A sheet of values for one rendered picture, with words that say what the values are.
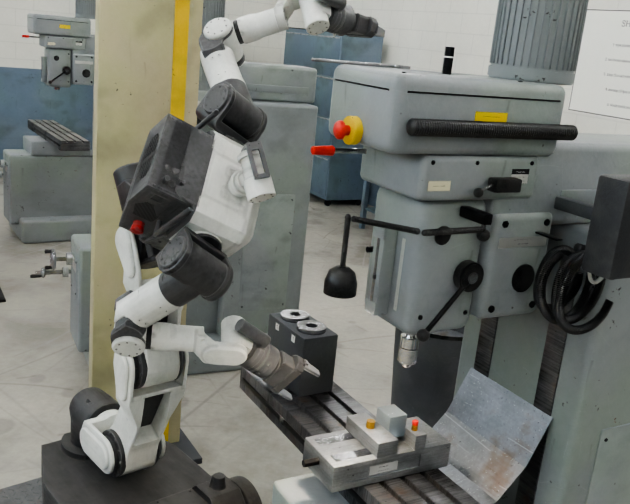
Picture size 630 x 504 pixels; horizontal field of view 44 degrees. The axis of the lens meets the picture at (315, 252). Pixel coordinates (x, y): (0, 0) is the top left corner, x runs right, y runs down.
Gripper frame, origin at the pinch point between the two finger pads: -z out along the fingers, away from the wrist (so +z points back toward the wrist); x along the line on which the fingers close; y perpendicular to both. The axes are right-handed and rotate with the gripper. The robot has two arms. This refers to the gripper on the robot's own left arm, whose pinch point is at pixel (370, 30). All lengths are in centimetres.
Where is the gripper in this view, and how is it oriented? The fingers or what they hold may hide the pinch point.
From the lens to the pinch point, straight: 234.8
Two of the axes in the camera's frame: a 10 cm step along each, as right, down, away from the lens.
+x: 6.6, 2.4, -7.1
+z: -7.2, -0.6, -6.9
